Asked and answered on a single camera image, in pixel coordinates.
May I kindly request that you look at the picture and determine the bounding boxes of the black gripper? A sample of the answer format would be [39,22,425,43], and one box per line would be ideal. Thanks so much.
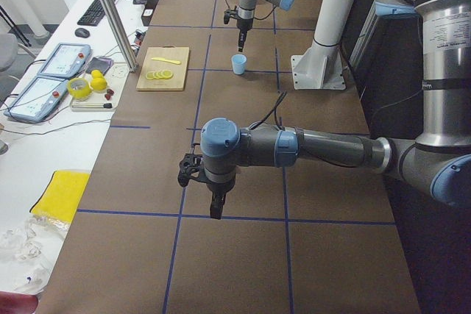
[237,18,253,52]
[206,176,236,219]

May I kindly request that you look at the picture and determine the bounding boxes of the light blue cup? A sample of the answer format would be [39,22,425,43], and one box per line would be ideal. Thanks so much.
[231,54,247,75]

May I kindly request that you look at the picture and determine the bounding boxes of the bamboo cutting board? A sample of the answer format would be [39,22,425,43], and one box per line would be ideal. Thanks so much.
[136,47,190,91]

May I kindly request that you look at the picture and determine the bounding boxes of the lemon slice top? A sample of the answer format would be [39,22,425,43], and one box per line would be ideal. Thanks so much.
[161,70,173,79]

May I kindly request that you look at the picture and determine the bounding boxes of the yellow plastic knife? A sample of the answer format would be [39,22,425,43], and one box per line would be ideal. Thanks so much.
[151,57,182,65]

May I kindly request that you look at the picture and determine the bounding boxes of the lemon slice bottom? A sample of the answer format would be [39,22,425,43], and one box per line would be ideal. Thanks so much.
[146,71,155,80]

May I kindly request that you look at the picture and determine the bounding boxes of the white tray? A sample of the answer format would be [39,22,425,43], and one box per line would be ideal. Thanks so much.
[67,63,129,112]

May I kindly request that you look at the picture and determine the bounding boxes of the black keyboard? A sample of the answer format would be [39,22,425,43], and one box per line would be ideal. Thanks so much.
[77,0,105,26]

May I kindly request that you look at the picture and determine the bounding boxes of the yellow lemon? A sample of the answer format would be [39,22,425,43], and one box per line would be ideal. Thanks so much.
[91,69,104,79]
[90,78,107,91]

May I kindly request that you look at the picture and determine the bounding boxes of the yellow cloth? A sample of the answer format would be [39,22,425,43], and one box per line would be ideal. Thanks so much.
[30,170,90,224]

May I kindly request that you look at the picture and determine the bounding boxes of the black computer mouse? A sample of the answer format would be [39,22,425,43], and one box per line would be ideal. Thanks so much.
[74,27,91,38]

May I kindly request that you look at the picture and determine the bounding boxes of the yellow tape roll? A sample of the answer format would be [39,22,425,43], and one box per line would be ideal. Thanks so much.
[67,78,92,100]

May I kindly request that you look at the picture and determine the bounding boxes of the upper teach pendant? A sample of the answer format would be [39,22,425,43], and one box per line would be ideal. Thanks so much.
[38,43,91,79]

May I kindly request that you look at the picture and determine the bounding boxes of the teach pendant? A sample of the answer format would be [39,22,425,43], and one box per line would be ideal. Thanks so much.
[38,43,91,79]
[4,75,68,123]

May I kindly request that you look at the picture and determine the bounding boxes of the clear plastic bag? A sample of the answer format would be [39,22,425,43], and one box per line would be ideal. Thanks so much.
[1,215,70,295]

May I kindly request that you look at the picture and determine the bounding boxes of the lower teach pendant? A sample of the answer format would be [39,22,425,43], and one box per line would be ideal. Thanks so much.
[4,75,68,123]

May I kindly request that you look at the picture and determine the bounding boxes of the white camera mast base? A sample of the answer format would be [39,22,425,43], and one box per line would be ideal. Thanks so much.
[291,0,354,90]

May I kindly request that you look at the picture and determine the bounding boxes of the black camera cable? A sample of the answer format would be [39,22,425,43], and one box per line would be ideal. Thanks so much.
[249,91,288,129]

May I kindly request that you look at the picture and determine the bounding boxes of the aluminium frame post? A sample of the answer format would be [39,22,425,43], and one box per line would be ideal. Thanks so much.
[100,0,138,72]

